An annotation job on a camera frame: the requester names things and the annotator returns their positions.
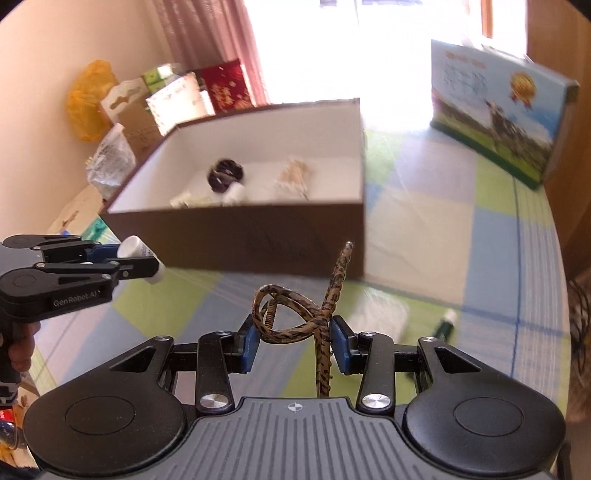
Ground teal patterned packet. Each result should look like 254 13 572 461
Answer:
90 219 122 244

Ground clear box of white swabs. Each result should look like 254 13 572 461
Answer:
353 300 409 342

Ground brown cardboard box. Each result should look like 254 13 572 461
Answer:
99 98 366 280

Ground white tube blue print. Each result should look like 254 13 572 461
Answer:
117 234 167 283

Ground leopard print hair band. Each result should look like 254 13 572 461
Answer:
253 241 355 398

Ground dark cables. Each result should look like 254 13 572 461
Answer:
567 277 591 374

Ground green box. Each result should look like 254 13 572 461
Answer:
141 65 185 90

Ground pink curtain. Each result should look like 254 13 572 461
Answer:
152 0 273 107

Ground kraft cardboard gift box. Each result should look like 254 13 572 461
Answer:
100 78 161 160

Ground person's left hand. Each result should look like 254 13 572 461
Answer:
8 322 42 385

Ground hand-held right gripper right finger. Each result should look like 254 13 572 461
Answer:
329 315 483 414

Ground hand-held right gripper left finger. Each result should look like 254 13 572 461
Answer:
110 318 262 414

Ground cream hair claw clip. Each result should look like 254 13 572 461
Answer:
170 191 218 208

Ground milk carton box cow print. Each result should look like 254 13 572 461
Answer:
429 39 580 190

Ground clear plastic bag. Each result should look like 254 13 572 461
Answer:
85 124 137 199

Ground red gift box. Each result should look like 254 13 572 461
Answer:
194 59 257 112

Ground wooden door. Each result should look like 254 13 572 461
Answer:
480 0 591 278

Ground checked tablecloth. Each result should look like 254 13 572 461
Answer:
32 129 571 416

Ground white gift box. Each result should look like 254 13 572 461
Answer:
145 74 215 137

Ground dark green tube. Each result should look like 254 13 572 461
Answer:
431 308 459 342

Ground bag of wooden cotton swabs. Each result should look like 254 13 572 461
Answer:
272 157 317 201

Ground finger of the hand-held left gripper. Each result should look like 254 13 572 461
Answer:
34 257 160 289
2 234 124 264

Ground yellow plastic bag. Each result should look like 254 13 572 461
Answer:
67 60 118 141

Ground dark brown hair scrunchie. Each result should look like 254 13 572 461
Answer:
206 158 245 192

